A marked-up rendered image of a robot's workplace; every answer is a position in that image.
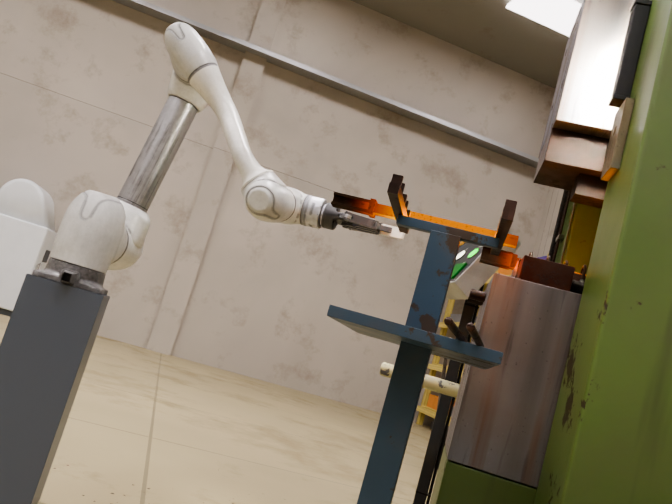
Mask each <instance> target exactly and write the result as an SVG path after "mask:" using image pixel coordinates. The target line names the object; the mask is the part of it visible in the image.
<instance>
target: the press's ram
mask: <svg viewBox="0 0 672 504"><path fill-rule="evenodd" d="M634 2H635V0H583V2H582V5H581V7H580V10H579V12H578V15H577V18H576V20H575V23H574V25H573V28H572V31H571V33H570V36H569V38H568V41H567V44H566V48H565V52H564V56H563V60H562V64H561V68H560V72H559V76H558V80H557V84H556V88H555V92H554V96H553V100H552V104H551V108H550V112H549V116H548V120H547V124H546V128H545V133H544V137H543V141H542V145H541V149H540V153H541V151H542V149H543V147H544V145H545V142H546V140H547V138H548V136H549V134H550V131H551V129H552V128H557V129H562V130H567V131H572V132H577V133H582V134H587V135H592V136H597V137H602V138H606V139H610V135H611V131H612V126H613V122H614V118H615V114H616V112H617V111H618V109H619V108H616V107H611V106H608V103H609V101H610V99H611V96H612V92H613V87H614V83H615V79H616V75H617V70H618V66H619V62H620V58H621V53H622V49H623V45H624V41H625V36H626V32H627V28H628V23H629V19H630V15H631V13H630V10H631V7H632V5H633V4H634ZM540 153H539V157H540ZM539 157H538V158H539Z"/></svg>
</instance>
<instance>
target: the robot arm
mask: <svg viewBox="0 0 672 504"><path fill-rule="evenodd" d="M164 40H165V45H166V49H167V51H168V53H169V56H170V60H171V63H172V66H173V70H172V75H171V79H170V83H169V87H168V99H167V101H166V103H165V105H164V107H163V109H162V111H161V113H160V115H159V117H158V119H157V121H156V123H155V124H154V126H153V128H152V130H151V132H150V134H149V136H148V138H147V140H146V142H145V144H144V146H143V148H142V150H141V152H140V154H139V156H138V158H137V159H136V161H135V163H134V165H133V167H132V169H131V171H130V173H129V175H128V177H127V179H126V181H125V183H124V185H123V187H122V189H121V191H120V193H119V195H118V196H117V198H116V197H113V196H110V195H107V194H103V193H100V192H97V191H93V190H87V191H85V192H82V193H81V194H79V195H78V196H77V197H76V198H75V199H74V200H73V201H72V203H71V204H70V205H69V207H68V208H67V210H66V212H65V215H64V217H63V219H62V222H61V224H60V227H59V229H58V232H57V235H56V238H55V241H54V244H53V248H52V252H51V255H50V258H49V260H48V262H47V264H46V267H45V269H43V270H33V273H32V275H35V276H38V277H42V278H45V279H49V280H52V281H55V282H59V283H62V284H66V285H69V286H73V287H76V288H80V289H83V290H86V291H90V292H93V293H97V294H100V295H102V294H103V295H107V293H108V290H106V289H105V288H103V284H104V280H105V276H106V275H105V274H106V273H107V270H122V269H126V268H128V267H130V266H132V265H133V264H134V263H136V262H137V260H138V259H139V258H140V256H141V254H142V252H143V247H144V242H145V239H146V236H147V233H148V230H149V227H150V224H151V223H150V218H149V215H148V214H147V211H148V209H149V207H150V205H151V203H152V201H153V199H154V197H155V195H156V193H157V191H158V189H159V187H160V185H161V183H162V181H163V179H164V177H165V175H166V173H167V171H168V169H169V167H170V165H171V163H172V161H173V159H174V157H175V155H176V153H177V151H178V149H179V147H180V145H181V143H182V141H183V139H184V137H185V135H186V133H187V131H188V129H189V127H190V125H191V123H192V121H193V119H194V117H195V115H196V114H197V113H199V112H201V111H203V110H204V109H205V108H206V106H207V105H209V106H210V107H211V108H212V110H213V111H214V113H215V114H216V116H217V118H218V120H219V122H220V124H221V127H222V130H223V132H224V135H225V138H226V141H227V143H228V146H229V149H230V152H231V155H232V157H233V160H234V162H235V164H236V167H237V169H238V171H239V173H240V175H241V178H242V181H243V184H242V187H241V192H242V194H243V197H244V203H245V207H246V209H247V210H248V212H249V213H250V214H251V215H252V216H253V217H255V218H256V219H258V220H261V221H264V222H269V223H277V222H278V223H282V224H288V225H290V224H291V225H294V224H298V225H303V226H308V227H312V228H317V229H320V228H321V227H323V228H325V229H329V230H334V229H335V228H336V226H337V225H338V224H339V225H342V227H343V228H346V229H348V228H349V230H354V231H360V232H365V233H370V234H375V235H379V234H380V235H384V236H388V237H392V238H396V239H400V240H403V238H404V235H405V233H402V232H399V229H398V227H394V226H390V225H386V224H383V223H379V221H377V220H373V219H370V218H366V217H363V216H360V215H356V214H353V213H351V212H348V211H345V213H342V212H341V209H340V208H336V207H333V206H332V205H331V203H327V200H326V199H322V198H318V197H314V196H312V195H307V194H305V193H303V192H301V191H299V190H297V189H294V188H291V187H287V186H286V185H285V184H284V183H283V182H282V181H281V180H280V179H279V178H278V177H277V175H276V174H275V173H274V172H273V171H272V170H267V169H264V168H263V167H262V166H261V165H260V164H259V163H258V162H257V160H256V159H255V157H254V155H253V154H252V152H251V149H250V147H249V144H248V141H247V137H246V134H245V131H244V128H243V125H242V122H241V119H240V116H239V114H238V111H237V109H236V107H235V105H234V103H233V101H232V98H231V96H230V94H229V92H228V90H227V87H226V85H225V83H224V80H223V78H222V75H221V73H220V70H219V67H218V64H217V61H216V59H215V57H214V56H213V54H212V52H211V50H210V49H209V47H208V46H207V45H206V43H205V42H204V41H203V39H202V38H201V37H200V35H199V34H198V33H197V31H196V30H194V29H193V28H192V27H191V26H189V25H188V24H186V23H182V22H176V23H173V24H171V25H170V26H169V27H168V28H167V29H166V31H165V34H164Z"/></svg>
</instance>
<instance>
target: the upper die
mask: <svg viewBox="0 0 672 504"><path fill-rule="evenodd" d="M608 143H609V139H606V138H602V137H597V136H592V135H587V134H582V133H577V132H572V131H567V130H562V129H557V128H552V129H551V131H550V134H549V136H548V138H547V140H546V142H545V145H544V147H543V149H542V151H541V153H540V157H539V161H538V165H537V169H536V173H535V177H534V181H533V183H537V184H541V185H546V186H550V187H555V188H559V189H564V190H568V191H572V187H573V183H574V181H575V179H576V178H577V176H578V175H579V173H581V174H586V175H590V176H595V177H600V178H601V174H602V169H603V165H604V161H605V156H606V152H607V148H608Z"/></svg>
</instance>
